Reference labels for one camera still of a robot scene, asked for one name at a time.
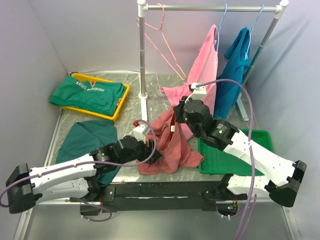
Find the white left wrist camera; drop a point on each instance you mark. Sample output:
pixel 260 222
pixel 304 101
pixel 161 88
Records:
pixel 140 131

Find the dark teal t shirt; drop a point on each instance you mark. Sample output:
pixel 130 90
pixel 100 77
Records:
pixel 85 137

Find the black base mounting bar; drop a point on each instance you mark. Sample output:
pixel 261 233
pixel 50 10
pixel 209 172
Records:
pixel 149 196

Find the light blue hanger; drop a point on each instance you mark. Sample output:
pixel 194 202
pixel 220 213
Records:
pixel 246 56
pixel 219 28

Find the silver clothes rack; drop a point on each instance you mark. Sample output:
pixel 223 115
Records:
pixel 143 7

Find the salmon red t shirt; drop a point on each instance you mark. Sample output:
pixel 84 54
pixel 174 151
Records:
pixel 173 146

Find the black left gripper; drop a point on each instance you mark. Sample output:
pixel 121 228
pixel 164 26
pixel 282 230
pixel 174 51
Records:
pixel 146 151

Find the light blue hanger left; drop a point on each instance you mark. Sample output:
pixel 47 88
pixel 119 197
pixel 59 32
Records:
pixel 219 28

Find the yellow plastic tray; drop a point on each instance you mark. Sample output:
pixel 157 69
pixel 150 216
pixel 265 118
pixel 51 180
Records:
pixel 82 77

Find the green plastic tray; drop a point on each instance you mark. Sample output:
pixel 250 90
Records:
pixel 216 162

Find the light blue hanger right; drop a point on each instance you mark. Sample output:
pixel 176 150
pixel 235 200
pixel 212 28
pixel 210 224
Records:
pixel 246 56

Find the green printed t shirt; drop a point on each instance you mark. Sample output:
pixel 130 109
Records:
pixel 94 96

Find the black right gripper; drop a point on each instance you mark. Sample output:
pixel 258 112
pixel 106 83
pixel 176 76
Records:
pixel 179 109

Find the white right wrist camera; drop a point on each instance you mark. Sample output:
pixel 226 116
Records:
pixel 197 92

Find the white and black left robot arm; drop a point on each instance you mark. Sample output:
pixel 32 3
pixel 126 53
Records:
pixel 76 178

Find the pink t shirt on hanger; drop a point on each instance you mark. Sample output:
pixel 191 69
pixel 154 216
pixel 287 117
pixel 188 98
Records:
pixel 203 70

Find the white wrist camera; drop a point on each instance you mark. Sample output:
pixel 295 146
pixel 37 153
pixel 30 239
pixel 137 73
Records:
pixel 197 92
pixel 140 131

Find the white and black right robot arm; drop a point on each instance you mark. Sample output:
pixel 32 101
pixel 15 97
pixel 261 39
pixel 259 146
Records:
pixel 281 179

